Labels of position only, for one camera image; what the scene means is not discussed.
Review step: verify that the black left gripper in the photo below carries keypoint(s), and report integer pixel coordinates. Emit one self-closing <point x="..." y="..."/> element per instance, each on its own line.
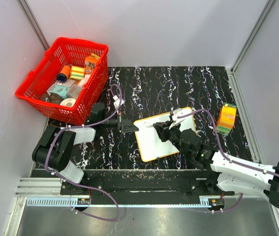
<point x="124" y="125"/>

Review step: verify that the orange blue cylinder can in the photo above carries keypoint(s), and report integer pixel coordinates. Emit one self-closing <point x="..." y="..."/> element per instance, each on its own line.
<point x="64" y="74"/>

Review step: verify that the teal white box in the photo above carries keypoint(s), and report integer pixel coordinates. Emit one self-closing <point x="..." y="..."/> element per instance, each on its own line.
<point x="60" y="90"/>

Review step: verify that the brown cardboard box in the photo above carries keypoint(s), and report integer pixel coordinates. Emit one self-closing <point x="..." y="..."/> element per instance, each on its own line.
<point x="74" y="91"/>

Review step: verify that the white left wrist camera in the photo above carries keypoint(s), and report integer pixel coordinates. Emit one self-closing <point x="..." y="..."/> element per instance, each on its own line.
<point x="118" y="102"/>

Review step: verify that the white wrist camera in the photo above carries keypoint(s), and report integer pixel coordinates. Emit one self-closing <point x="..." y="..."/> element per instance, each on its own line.
<point x="176" y="117"/>
<point x="118" y="102"/>

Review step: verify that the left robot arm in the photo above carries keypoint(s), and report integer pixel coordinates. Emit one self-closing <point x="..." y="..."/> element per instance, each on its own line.
<point x="55" y="146"/>

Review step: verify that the yellow green sponge stack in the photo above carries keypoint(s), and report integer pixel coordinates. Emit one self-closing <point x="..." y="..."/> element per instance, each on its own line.
<point x="77" y="73"/>

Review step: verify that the red plastic basket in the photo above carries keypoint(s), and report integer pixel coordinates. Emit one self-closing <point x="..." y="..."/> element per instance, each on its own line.
<point x="66" y="51"/>

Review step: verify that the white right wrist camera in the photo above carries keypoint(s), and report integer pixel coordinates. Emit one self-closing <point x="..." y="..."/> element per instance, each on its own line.
<point x="176" y="117"/>

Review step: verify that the white tape roll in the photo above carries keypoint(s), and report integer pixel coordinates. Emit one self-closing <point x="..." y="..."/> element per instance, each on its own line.
<point x="69" y="102"/>

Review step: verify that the pink white small box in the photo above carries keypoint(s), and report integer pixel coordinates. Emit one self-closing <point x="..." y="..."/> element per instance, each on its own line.
<point x="81" y="83"/>

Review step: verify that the orange snack packet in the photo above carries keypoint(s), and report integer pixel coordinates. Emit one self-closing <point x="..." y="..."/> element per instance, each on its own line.
<point x="91" y="63"/>

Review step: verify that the red capped white marker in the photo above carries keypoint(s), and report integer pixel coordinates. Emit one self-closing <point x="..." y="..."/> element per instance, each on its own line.
<point x="148" y="124"/>

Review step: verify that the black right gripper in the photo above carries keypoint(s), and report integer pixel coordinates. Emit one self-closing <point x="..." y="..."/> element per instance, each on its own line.
<point x="163" y="129"/>

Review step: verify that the orange sponge pack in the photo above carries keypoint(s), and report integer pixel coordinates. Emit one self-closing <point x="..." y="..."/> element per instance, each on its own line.
<point x="226" y="118"/>

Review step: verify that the yellow framed whiteboard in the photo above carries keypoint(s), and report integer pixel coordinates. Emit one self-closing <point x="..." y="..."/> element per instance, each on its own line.
<point x="149" y="144"/>

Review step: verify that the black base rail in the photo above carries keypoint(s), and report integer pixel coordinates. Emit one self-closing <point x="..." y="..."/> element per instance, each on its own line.
<point x="184" y="182"/>

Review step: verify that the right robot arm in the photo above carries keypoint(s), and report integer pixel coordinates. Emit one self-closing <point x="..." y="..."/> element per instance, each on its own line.
<point x="233" y="174"/>

